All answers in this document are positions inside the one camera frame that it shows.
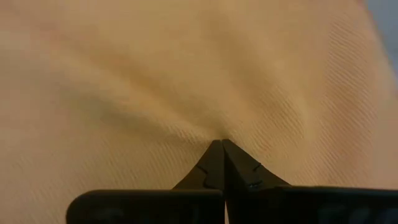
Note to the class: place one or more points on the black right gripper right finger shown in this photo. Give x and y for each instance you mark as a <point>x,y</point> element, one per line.
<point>295,205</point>

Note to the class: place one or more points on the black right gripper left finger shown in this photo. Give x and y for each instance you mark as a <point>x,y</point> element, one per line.
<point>155,207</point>

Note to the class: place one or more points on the orange microfiber towel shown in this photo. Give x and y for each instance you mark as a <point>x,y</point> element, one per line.
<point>155,77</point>

